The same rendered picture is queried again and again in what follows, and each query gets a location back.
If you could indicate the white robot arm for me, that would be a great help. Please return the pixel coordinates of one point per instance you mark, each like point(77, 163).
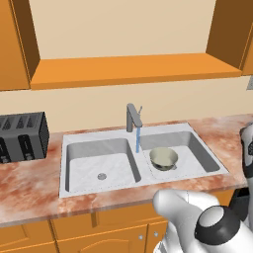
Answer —
point(184, 210)

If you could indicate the grey sink tap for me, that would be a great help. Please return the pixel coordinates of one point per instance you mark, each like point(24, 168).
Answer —
point(132, 117)

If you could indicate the white double basin sink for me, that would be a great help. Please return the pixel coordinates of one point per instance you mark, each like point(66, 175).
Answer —
point(99, 164)

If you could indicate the grey metal bowl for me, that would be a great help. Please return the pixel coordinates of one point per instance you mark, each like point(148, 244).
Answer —
point(163, 158)

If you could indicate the blue water stream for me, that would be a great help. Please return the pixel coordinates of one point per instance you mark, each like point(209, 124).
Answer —
point(138, 141)

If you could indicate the orange wooden shelf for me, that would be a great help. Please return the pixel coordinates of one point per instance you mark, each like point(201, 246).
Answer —
point(131, 70)

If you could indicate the orange drawer front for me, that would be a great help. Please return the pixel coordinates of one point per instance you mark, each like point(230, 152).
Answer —
point(108, 220)
point(23, 232)

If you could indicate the black toaster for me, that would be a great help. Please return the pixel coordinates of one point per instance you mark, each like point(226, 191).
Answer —
point(23, 138)

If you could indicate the silver cupboard knob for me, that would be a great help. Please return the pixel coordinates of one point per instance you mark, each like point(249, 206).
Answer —
point(140, 236)
point(155, 234)

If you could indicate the orange cupboard door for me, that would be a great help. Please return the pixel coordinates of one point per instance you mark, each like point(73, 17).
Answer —
point(225, 197)
point(105, 242)
point(156, 242)

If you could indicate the grey wall appliance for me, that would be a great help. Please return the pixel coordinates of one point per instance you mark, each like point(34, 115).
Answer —
point(250, 82)

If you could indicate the orange wall cupboard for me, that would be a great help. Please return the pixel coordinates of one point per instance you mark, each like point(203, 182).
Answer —
point(13, 42)
point(230, 29)

